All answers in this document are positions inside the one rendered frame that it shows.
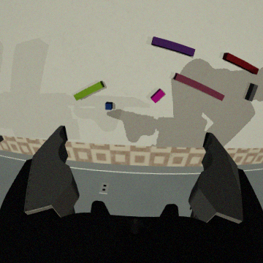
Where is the dark purple rod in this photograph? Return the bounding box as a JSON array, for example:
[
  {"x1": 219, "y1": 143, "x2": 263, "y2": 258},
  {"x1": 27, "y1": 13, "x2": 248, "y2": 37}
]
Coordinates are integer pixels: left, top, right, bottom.
[{"x1": 151, "y1": 37, "x2": 195, "y2": 56}]

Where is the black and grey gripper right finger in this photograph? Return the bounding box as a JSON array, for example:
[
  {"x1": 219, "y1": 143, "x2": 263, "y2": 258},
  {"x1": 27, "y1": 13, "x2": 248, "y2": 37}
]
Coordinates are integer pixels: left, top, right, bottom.
[{"x1": 188, "y1": 132, "x2": 263, "y2": 263}]

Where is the pink rod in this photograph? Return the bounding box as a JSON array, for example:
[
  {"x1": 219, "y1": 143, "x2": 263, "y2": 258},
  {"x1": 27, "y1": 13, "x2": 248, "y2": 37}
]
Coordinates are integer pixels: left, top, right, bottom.
[{"x1": 173, "y1": 73, "x2": 225, "y2": 101}]

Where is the grey rod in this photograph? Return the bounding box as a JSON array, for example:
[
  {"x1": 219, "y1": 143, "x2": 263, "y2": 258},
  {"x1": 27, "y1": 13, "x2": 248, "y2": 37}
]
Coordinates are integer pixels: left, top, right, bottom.
[{"x1": 245, "y1": 83, "x2": 258, "y2": 102}]

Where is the lime green rectangular bar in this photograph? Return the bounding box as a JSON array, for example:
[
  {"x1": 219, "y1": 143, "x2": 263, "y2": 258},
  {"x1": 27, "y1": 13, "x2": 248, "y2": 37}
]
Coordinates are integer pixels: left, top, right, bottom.
[{"x1": 74, "y1": 81, "x2": 104, "y2": 101}]

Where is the small blue cube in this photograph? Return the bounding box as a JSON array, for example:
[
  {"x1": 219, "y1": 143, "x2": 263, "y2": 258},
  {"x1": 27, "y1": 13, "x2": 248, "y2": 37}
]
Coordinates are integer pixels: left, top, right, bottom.
[{"x1": 105, "y1": 102, "x2": 113, "y2": 110}]

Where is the small magenta block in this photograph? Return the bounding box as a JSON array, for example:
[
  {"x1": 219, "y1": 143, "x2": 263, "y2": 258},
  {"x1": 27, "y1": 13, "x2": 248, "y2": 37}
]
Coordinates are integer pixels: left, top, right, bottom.
[{"x1": 150, "y1": 89, "x2": 165, "y2": 103}]

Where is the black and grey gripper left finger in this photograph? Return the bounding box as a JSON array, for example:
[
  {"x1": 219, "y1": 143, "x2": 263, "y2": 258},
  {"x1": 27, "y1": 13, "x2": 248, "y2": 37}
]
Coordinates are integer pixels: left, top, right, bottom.
[{"x1": 0, "y1": 126, "x2": 80, "y2": 263}]

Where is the dark red rod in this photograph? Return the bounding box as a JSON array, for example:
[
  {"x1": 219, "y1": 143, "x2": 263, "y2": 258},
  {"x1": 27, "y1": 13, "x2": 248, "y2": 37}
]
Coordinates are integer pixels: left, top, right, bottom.
[{"x1": 222, "y1": 53, "x2": 259, "y2": 75}]

